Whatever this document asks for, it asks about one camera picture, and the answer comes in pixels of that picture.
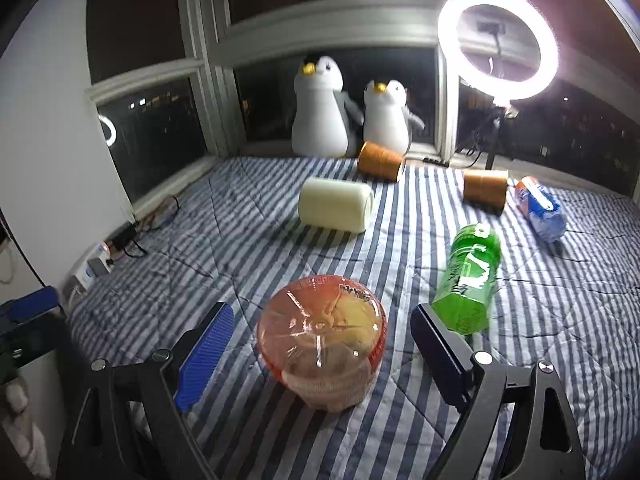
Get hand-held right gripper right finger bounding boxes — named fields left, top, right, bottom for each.
left=411, top=303, right=588, bottom=480

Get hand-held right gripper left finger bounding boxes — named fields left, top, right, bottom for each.
left=65, top=301, right=236, bottom=480

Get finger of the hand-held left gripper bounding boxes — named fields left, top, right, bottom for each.
left=0, top=286, right=62, bottom=322

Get clear plastic cup red label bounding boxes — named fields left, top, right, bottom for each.
left=257, top=274, right=389, bottom=414

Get brown paper cup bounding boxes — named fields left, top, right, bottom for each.
left=462, top=169, right=510, bottom=217
left=357, top=141, right=406, bottom=183

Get cream white cylinder cup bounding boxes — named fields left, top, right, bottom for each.
left=298, top=176, right=375, bottom=234

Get person's left hand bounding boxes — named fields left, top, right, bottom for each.
left=0, top=377, right=53, bottom=479

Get white electronic device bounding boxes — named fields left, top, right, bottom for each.
left=64, top=242, right=114, bottom=306

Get green plastic bottle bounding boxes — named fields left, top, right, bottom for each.
left=431, top=224, right=502, bottom=336

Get black power adapter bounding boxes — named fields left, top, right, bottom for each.
left=106, top=222, right=148, bottom=257

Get blue white striped blanket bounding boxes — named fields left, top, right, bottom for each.
left=67, top=154, right=640, bottom=480

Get blue orange snack packet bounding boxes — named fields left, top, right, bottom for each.
left=514, top=176, right=569, bottom=244

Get black tripod stand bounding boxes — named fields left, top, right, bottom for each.
left=454, top=104, right=519, bottom=172

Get small penguin plush toy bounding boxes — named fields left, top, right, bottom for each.
left=362, top=79, right=425, bottom=156

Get large penguin plush toy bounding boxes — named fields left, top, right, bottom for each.
left=291, top=55, right=365, bottom=158

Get tangled cables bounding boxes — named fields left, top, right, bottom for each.
left=132, top=194, right=184, bottom=232

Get white window frame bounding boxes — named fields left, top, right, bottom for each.
left=84, top=0, right=640, bottom=211

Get white ring light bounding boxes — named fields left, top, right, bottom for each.
left=438, top=0, right=559, bottom=103

